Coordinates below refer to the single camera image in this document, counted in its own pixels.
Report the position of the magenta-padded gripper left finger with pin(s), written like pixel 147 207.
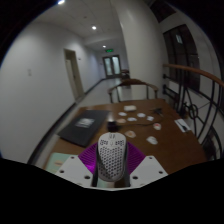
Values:
pixel 74 168

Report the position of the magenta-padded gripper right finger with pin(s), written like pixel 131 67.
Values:
pixel 146 168

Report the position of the white perforated computer mouse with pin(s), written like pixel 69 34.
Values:
pixel 112 156

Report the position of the small orange and white card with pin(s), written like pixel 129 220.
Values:
pixel 130 134
pixel 121 121

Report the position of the flat black box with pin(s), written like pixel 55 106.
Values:
pixel 83 126

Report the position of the small white and red card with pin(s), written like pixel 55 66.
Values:
pixel 157 126

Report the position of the small black block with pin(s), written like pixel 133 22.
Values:
pixel 112 125

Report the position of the white paper sheet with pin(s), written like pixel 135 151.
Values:
pixel 182 125

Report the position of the small white box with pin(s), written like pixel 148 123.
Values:
pixel 130 108

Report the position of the black railing with wooden handrail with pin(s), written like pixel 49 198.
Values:
pixel 195 110

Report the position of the wooden round-back chair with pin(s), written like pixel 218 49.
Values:
pixel 133 83

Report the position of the beige single door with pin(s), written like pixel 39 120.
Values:
pixel 75 75

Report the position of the glazed double door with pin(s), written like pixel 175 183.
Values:
pixel 111 66

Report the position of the dark framed window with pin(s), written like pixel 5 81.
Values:
pixel 181 56

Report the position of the green exit sign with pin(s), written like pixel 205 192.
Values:
pixel 109 50

